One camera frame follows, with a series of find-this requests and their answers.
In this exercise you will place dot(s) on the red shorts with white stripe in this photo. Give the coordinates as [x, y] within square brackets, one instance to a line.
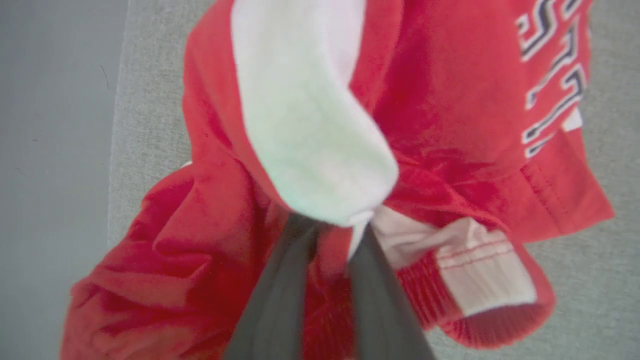
[450, 100]

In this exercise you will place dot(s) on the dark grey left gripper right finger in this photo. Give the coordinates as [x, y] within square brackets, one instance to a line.
[385, 310]

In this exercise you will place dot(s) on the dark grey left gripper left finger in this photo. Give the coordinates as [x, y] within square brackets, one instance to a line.
[280, 300]

